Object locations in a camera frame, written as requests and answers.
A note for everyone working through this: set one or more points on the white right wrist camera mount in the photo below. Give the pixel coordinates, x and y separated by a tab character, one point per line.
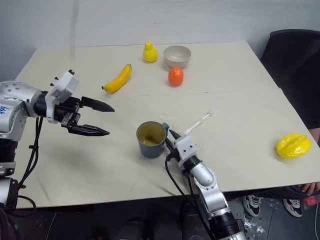
186	147

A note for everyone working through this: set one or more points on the white toothbrush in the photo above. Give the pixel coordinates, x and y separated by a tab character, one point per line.
200	121

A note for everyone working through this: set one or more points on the bystander's hand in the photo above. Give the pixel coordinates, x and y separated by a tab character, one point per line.
312	188

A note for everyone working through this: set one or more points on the yellow toy pear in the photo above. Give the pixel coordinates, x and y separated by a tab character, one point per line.
150	53

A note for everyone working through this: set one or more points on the red object under hand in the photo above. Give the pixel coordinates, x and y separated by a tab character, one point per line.
312	200

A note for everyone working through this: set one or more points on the yellow toy banana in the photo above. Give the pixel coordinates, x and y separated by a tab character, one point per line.
118	81

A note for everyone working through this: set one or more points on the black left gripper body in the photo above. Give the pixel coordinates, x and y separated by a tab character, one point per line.
68	110

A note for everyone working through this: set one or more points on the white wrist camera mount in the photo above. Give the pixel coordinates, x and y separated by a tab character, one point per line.
63	83
186	147

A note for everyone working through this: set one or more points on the orange toy fruit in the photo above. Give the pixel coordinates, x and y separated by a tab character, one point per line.
176	77

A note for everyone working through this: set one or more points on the blue-grey mug yellow inside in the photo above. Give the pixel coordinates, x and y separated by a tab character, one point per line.
151	140

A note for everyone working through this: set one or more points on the yellow toy starfruit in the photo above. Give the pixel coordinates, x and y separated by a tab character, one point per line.
293	146

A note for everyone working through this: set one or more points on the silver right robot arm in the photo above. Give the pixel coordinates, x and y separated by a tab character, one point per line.
207	180

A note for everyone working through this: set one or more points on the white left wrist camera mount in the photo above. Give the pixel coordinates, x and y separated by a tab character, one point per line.
63	83

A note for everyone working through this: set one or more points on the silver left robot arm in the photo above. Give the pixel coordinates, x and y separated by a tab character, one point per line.
15	100

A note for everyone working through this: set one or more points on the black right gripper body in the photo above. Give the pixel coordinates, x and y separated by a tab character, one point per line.
173	153

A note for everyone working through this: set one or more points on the white paper scrap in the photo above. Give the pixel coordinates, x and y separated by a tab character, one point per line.
252	225

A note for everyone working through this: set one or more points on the beige bowl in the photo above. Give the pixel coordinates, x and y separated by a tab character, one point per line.
177	56

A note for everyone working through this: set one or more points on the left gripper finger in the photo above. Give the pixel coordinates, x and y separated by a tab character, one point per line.
96	104
88	130

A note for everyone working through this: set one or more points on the black and white sneaker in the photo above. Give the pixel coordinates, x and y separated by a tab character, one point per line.
293	207
252	205

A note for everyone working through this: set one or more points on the black chair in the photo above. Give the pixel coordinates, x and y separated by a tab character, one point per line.
295	65

